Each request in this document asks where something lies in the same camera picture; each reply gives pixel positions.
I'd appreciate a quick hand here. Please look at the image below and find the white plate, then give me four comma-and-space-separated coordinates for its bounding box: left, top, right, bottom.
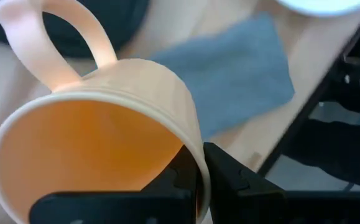
274, 0, 360, 18

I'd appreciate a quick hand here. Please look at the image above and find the black metal bracket frame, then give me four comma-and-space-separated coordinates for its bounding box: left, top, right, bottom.
321, 12, 360, 114

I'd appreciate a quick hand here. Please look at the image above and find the black bulky floor object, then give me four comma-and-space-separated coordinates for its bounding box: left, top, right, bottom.
282, 119, 360, 191

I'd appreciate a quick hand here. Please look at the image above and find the black table edge rail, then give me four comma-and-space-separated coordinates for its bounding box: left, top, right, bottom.
256, 2, 360, 177

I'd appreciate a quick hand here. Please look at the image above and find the grey-blue cloth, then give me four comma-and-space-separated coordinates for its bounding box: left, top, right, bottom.
148, 12, 295, 141

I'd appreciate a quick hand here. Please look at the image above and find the peach ceramic mug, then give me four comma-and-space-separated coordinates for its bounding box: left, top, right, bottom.
0, 0, 211, 224

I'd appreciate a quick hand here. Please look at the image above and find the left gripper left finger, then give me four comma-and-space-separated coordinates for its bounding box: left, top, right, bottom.
29, 145, 200, 224

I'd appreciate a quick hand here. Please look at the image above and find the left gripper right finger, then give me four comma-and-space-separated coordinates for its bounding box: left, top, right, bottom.
203, 142, 360, 224

